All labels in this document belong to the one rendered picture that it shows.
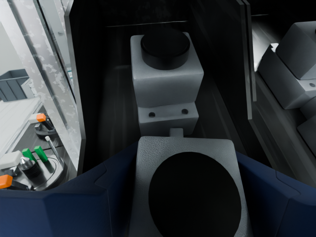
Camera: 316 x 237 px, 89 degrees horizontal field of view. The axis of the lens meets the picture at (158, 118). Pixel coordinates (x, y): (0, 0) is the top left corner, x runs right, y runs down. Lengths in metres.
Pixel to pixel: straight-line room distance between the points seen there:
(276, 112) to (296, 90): 0.03
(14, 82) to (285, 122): 2.21
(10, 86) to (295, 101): 2.25
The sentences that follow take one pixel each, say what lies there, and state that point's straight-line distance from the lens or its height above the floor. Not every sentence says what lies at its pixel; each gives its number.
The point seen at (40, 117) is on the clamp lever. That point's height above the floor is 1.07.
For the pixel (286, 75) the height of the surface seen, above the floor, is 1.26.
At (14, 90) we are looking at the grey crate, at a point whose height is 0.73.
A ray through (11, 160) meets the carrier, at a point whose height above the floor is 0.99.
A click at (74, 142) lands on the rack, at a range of 0.17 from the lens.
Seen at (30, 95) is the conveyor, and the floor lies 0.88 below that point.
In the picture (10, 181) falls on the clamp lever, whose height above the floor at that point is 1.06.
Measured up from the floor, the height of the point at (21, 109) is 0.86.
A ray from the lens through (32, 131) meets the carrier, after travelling 0.77.
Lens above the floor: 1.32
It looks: 33 degrees down
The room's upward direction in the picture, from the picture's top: 4 degrees counter-clockwise
